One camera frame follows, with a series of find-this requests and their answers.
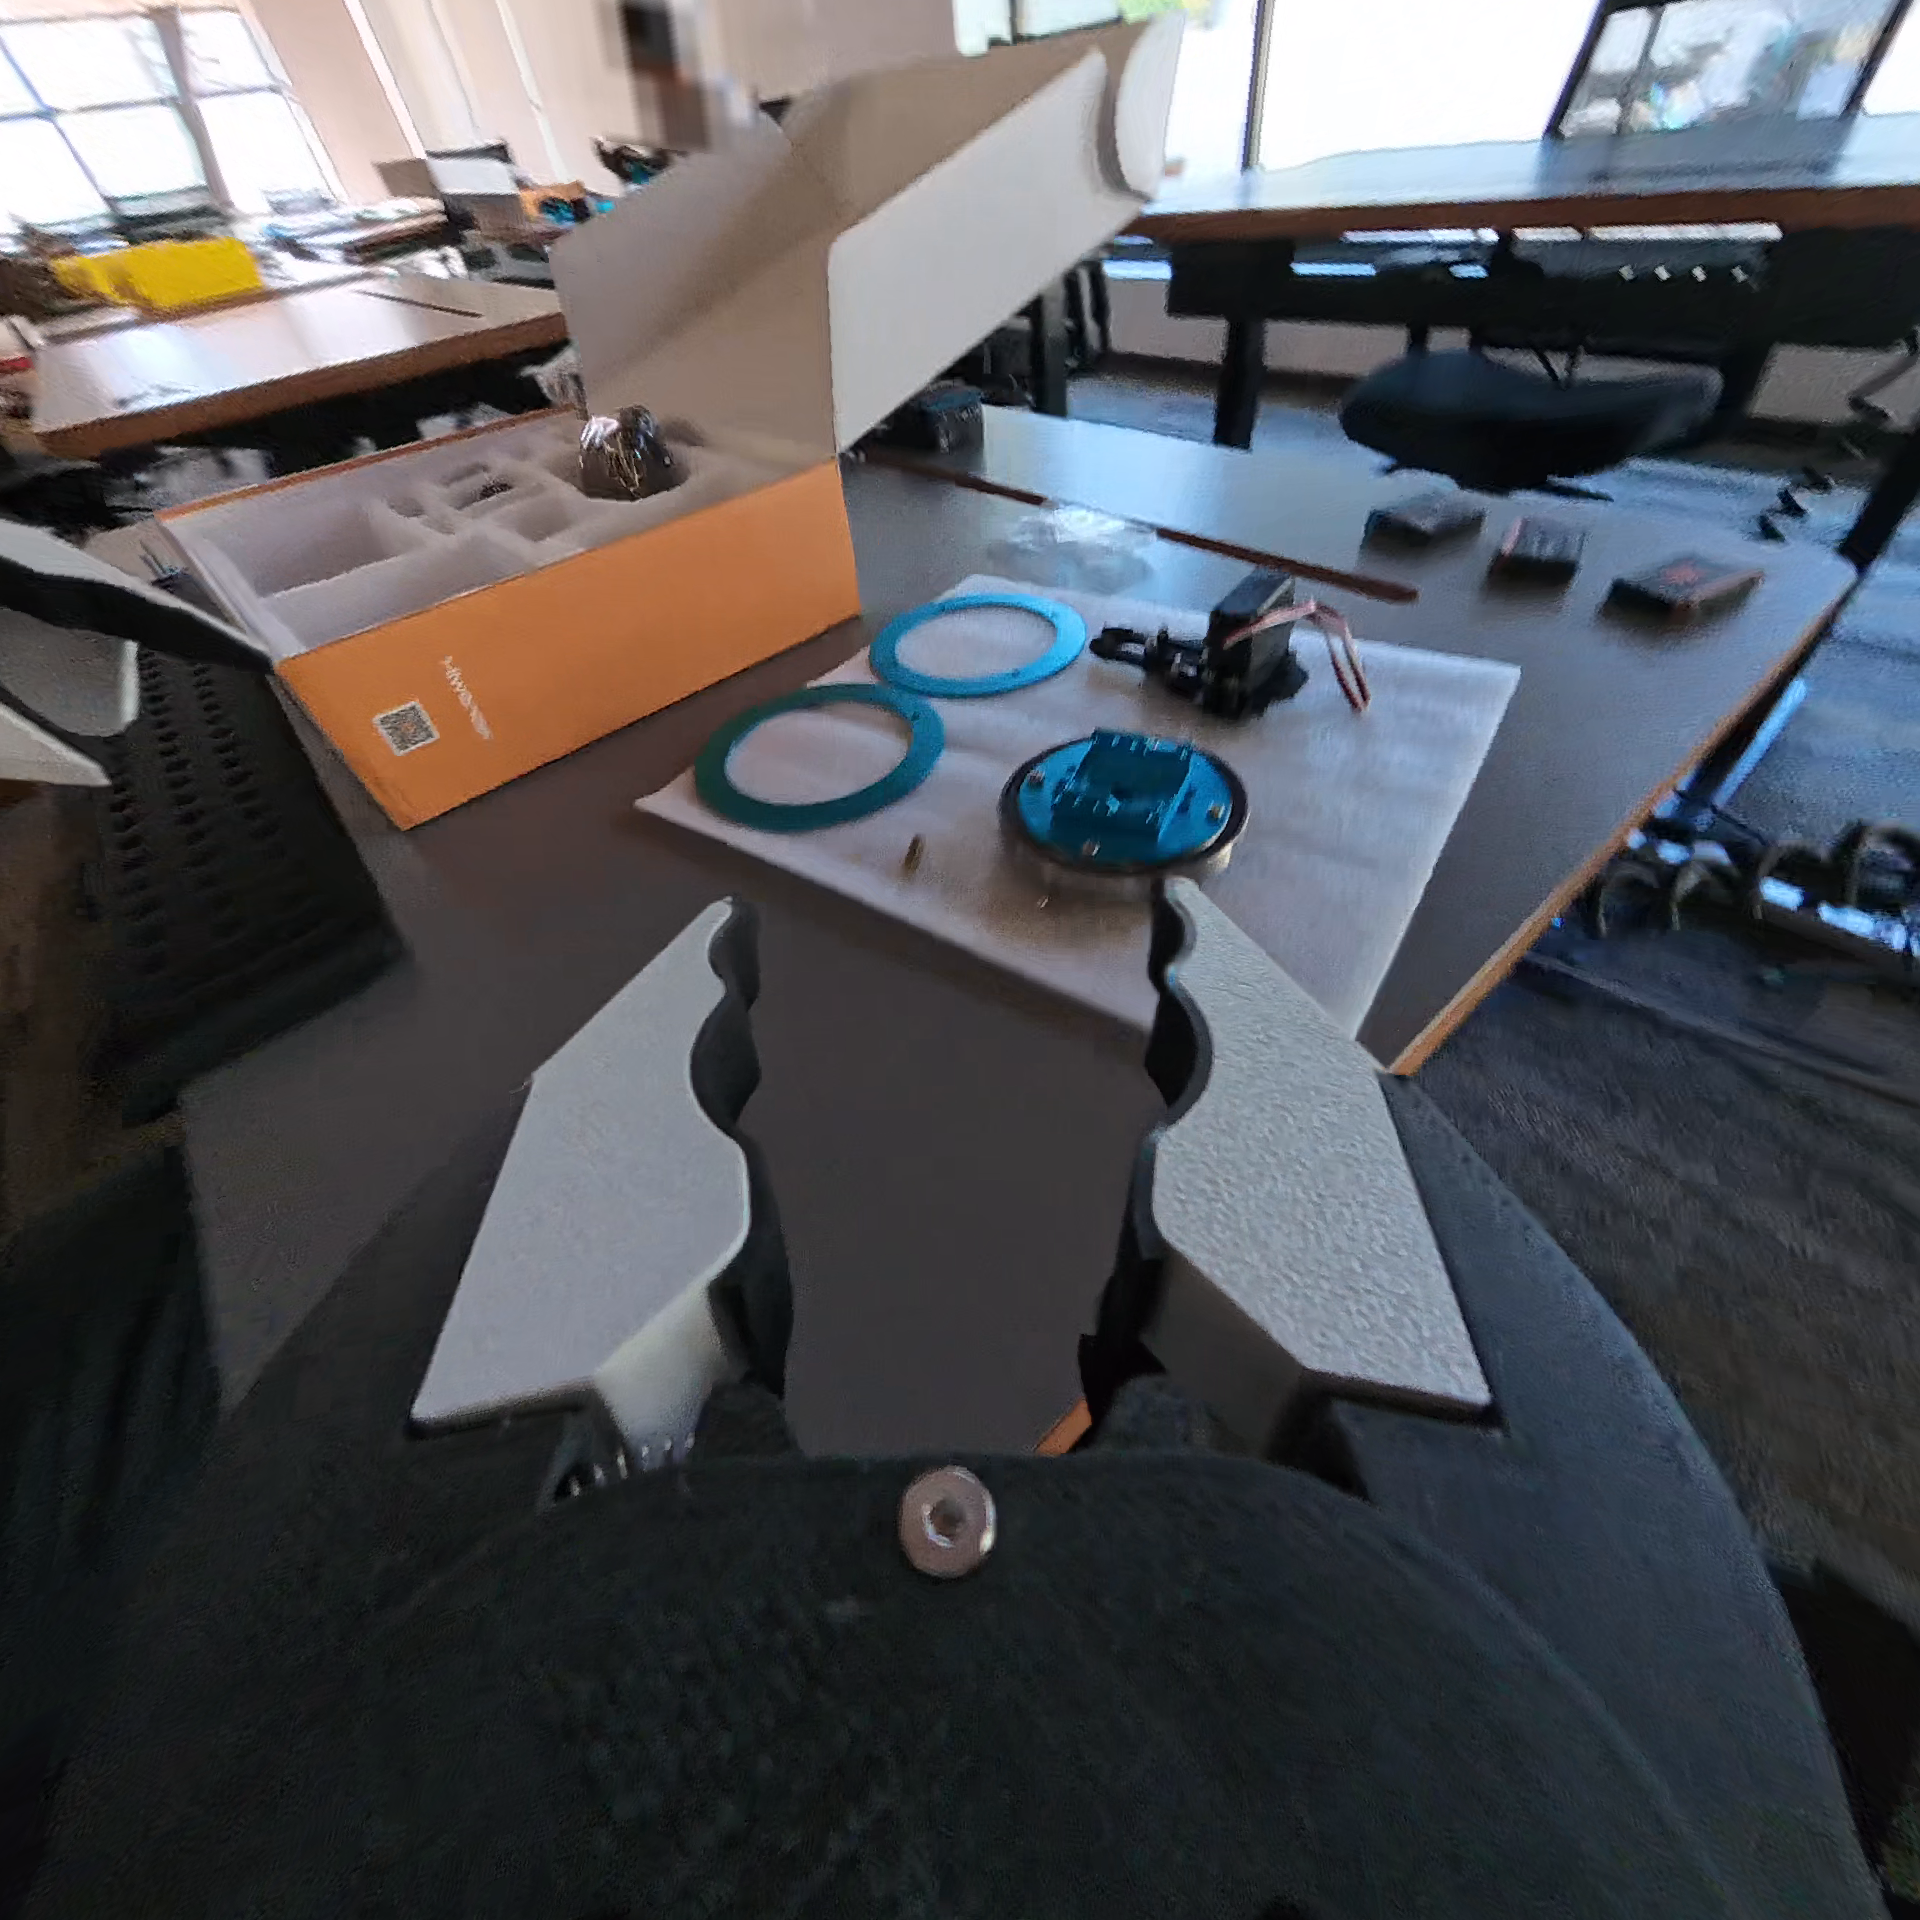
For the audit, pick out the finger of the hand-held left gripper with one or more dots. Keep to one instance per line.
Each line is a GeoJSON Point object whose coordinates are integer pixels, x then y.
{"type": "Point", "coordinates": [45, 713]}
{"type": "Point", "coordinates": [91, 585]}

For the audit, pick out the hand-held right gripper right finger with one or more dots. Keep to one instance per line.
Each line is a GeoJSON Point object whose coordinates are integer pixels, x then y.
{"type": "Point", "coordinates": [1306, 1200]}

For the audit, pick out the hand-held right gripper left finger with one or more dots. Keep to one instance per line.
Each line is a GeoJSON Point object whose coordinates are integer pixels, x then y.
{"type": "Point", "coordinates": [601, 1200]}

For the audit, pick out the blue round bearing base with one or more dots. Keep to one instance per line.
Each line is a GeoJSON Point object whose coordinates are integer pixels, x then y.
{"type": "Point", "coordinates": [1126, 810]}

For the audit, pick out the dark desk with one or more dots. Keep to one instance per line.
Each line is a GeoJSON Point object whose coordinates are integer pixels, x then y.
{"type": "Point", "coordinates": [270, 346]}
{"type": "Point", "coordinates": [1501, 189]}
{"type": "Point", "coordinates": [931, 1170]}

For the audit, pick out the black perforated chair back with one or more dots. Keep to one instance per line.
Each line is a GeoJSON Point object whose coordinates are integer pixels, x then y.
{"type": "Point", "coordinates": [226, 869]}

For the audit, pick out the yellow box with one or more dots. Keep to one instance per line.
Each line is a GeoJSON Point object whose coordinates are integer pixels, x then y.
{"type": "Point", "coordinates": [158, 270]}

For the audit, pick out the white foam sheet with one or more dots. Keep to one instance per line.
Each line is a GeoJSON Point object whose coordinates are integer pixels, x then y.
{"type": "Point", "coordinates": [1350, 780]}

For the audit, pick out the large window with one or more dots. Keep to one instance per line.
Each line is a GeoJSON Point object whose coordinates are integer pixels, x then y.
{"type": "Point", "coordinates": [1412, 77]}
{"type": "Point", "coordinates": [119, 149]}

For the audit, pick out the orange white cardboard box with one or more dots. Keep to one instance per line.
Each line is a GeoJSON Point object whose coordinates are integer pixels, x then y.
{"type": "Point", "coordinates": [601, 662]}

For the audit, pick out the shiny foil bag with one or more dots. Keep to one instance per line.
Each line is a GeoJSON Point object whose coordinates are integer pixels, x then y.
{"type": "Point", "coordinates": [627, 452]}

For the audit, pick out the black servo claw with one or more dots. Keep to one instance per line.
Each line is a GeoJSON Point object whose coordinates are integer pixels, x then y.
{"type": "Point", "coordinates": [1230, 646]}

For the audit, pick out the clear plastic bag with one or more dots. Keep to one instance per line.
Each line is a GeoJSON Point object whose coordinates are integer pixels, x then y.
{"type": "Point", "coordinates": [1074, 546]}

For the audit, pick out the small black module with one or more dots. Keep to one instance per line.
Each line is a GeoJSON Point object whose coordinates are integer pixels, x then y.
{"type": "Point", "coordinates": [1539, 546]}
{"type": "Point", "coordinates": [1681, 585]}
{"type": "Point", "coordinates": [1425, 518]}

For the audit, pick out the black office chair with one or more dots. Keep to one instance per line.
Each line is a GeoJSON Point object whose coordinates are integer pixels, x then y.
{"type": "Point", "coordinates": [1530, 412]}

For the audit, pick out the small black box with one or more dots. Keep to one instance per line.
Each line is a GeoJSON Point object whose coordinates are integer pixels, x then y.
{"type": "Point", "coordinates": [946, 416]}

